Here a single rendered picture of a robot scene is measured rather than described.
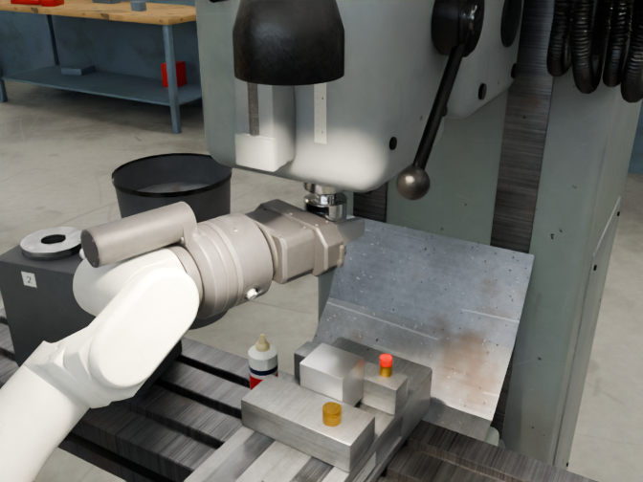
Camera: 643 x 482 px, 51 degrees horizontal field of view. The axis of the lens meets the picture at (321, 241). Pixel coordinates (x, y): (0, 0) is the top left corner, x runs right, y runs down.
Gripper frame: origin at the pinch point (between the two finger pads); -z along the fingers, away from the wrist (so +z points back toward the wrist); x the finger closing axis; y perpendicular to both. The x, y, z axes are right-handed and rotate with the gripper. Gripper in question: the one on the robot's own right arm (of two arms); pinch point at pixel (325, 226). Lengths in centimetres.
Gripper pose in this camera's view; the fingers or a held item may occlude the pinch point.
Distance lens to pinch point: 74.7
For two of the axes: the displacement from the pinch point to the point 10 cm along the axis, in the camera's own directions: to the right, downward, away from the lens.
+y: -0.1, 9.1, 4.2
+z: -7.3, 2.8, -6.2
